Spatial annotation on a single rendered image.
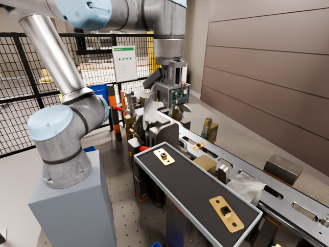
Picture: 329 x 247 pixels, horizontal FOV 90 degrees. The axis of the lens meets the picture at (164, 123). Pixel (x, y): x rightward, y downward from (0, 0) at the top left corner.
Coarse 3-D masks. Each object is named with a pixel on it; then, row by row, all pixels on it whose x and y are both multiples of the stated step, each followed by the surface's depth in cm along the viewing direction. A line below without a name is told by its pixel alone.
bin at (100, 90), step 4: (100, 84) 141; (104, 84) 143; (108, 84) 141; (92, 88) 137; (96, 88) 140; (100, 88) 142; (104, 88) 144; (96, 92) 125; (100, 92) 127; (104, 92) 129; (100, 96) 128; (104, 96) 130; (108, 100) 134
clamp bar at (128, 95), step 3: (126, 93) 102; (129, 93) 101; (132, 93) 103; (126, 96) 102; (129, 96) 102; (129, 99) 103; (129, 102) 104; (132, 102) 105; (129, 105) 106; (132, 105) 106; (129, 108) 109; (132, 108) 107; (132, 111) 108; (132, 114) 109
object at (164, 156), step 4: (156, 152) 58; (160, 152) 58; (164, 152) 56; (160, 156) 56; (164, 156) 55; (168, 156) 56; (164, 160) 54; (168, 160) 54; (172, 160) 54; (164, 164) 52; (168, 164) 53
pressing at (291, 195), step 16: (160, 112) 128; (208, 144) 90; (240, 160) 78; (256, 176) 69; (272, 176) 70; (288, 192) 62; (272, 208) 56; (288, 208) 57; (304, 208) 57; (320, 208) 57; (288, 224) 52; (304, 224) 52; (320, 224) 52; (320, 240) 48
